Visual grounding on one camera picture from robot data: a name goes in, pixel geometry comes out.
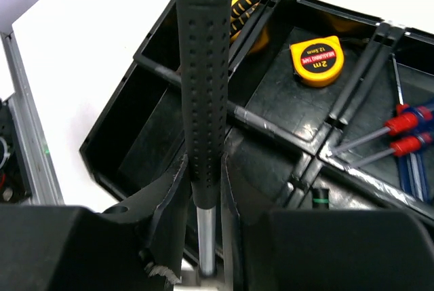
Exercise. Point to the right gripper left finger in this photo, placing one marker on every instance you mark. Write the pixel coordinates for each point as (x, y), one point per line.
(136, 244)

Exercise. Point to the black handle claw hammer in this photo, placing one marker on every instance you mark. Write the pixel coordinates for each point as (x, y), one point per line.
(203, 34)

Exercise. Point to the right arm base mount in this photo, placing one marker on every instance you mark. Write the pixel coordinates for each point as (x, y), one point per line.
(15, 186)

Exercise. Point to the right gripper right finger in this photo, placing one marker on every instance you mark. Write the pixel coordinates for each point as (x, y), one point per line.
(266, 247)

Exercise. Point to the orange tape measure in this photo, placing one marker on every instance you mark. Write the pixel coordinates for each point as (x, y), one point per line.
(317, 62)

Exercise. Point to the black six-compartment tray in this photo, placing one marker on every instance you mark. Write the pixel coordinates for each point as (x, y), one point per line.
(279, 131)

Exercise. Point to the yellow long-nose pliers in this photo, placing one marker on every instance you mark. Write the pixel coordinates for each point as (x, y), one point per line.
(238, 24)

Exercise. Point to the blue handle screwdriver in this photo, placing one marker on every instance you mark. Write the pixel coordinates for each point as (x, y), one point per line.
(413, 171)
(410, 119)

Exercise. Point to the green black precision screwdriver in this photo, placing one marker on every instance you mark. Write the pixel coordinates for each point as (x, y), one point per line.
(320, 198)

